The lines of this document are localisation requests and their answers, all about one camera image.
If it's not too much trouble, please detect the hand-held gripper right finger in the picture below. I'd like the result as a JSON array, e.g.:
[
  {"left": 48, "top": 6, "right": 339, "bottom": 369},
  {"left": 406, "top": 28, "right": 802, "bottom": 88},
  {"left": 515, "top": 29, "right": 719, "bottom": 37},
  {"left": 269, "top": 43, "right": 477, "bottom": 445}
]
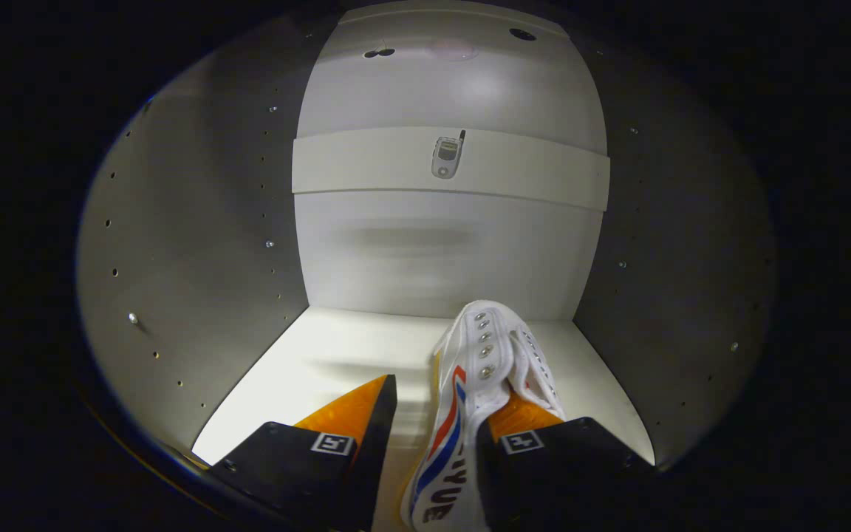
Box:
[{"left": 476, "top": 390, "right": 656, "bottom": 532}]

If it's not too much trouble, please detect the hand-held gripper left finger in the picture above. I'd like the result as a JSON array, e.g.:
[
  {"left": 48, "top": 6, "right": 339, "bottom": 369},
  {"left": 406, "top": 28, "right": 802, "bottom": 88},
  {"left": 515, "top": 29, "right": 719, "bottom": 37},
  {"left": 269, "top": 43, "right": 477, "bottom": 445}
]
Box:
[{"left": 208, "top": 374, "right": 398, "bottom": 532}]

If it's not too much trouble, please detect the white canvas shoe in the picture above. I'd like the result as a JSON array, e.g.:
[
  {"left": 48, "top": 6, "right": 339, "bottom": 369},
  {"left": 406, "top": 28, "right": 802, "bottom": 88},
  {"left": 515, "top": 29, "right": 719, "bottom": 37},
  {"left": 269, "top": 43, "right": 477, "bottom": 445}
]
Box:
[{"left": 399, "top": 299, "right": 567, "bottom": 532}]

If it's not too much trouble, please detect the dark grey shoe cabinet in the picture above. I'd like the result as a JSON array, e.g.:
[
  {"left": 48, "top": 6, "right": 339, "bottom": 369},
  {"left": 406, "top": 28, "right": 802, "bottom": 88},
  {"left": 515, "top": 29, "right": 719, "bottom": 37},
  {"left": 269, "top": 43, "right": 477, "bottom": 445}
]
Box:
[{"left": 75, "top": 0, "right": 778, "bottom": 474}]

